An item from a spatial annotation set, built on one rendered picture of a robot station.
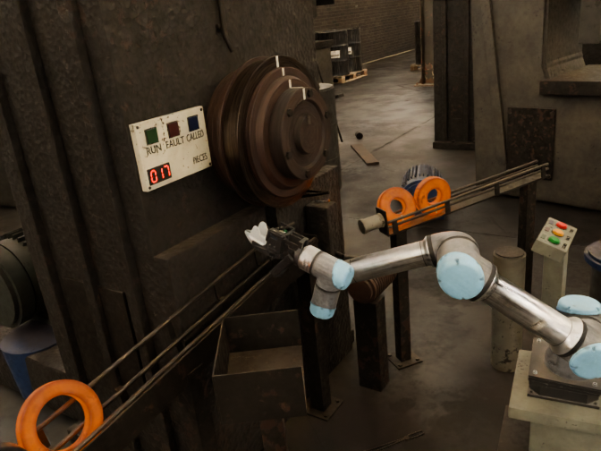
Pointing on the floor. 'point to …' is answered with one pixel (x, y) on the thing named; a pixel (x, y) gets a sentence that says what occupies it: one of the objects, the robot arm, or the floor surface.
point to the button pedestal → (554, 262)
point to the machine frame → (125, 184)
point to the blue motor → (419, 178)
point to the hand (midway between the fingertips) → (249, 234)
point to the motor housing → (371, 331)
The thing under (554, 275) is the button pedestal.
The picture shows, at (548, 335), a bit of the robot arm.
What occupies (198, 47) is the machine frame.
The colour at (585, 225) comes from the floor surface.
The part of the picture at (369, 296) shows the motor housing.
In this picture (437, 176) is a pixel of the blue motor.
